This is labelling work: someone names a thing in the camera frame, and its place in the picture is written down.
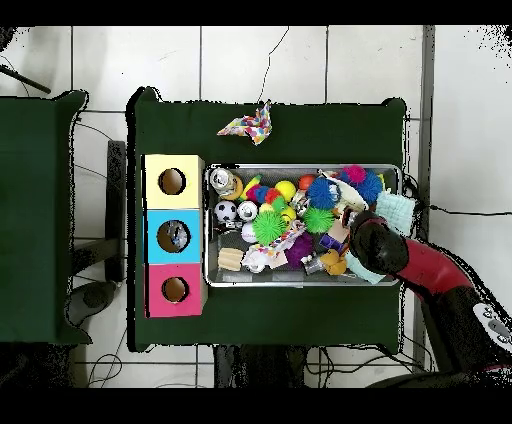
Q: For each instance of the crushed silver drink can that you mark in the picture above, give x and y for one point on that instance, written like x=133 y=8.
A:
x=222 y=180

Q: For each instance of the whitish foil wrapper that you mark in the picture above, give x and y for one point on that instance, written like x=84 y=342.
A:
x=260 y=258

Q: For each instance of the wooden box with three holes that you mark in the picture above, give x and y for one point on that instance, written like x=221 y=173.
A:
x=173 y=218

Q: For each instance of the small open silver can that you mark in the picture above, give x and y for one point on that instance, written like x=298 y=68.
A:
x=248 y=210

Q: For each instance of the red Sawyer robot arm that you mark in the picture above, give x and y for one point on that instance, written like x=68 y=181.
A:
x=432 y=272

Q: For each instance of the black and white soccer ball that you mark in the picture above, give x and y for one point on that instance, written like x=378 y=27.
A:
x=226 y=212

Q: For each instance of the tan plush animal toy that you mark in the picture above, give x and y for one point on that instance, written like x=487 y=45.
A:
x=334 y=262

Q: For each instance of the blue spiky rubber ball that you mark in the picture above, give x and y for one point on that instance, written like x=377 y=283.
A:
x=370 y=188
x=322 y=193

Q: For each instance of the small red ball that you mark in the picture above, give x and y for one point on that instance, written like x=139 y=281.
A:
x=307 y=182

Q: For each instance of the orange ball with cream dots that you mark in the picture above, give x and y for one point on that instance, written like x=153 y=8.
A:
x=234 y=190

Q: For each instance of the black panel stand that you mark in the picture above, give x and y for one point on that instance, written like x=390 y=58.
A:
x=117 y=208

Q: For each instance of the dark green table cloth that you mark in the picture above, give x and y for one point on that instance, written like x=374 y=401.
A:
x=40 y=200
x=336 y=120

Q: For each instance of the mint green knitted cloth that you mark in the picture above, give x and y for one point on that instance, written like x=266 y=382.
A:
x=396 y=210

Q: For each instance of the colourful patterned cloth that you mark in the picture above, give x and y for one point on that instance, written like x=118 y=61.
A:
x=254 y=126

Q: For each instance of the shallow clear mesh bin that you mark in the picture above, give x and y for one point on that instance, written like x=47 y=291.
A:
x=240 y=280

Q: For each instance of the flat wooden block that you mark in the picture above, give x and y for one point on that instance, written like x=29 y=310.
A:
x=230 y=258

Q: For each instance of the grey stand base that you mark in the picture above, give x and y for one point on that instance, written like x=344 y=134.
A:
x=98 y=298

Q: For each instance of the plain yellow ball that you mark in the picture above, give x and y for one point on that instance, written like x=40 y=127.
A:
x=286 y=190

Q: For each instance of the green spiky rubber ball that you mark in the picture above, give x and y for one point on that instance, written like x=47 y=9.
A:
x=270 y=226
x=318 y=220

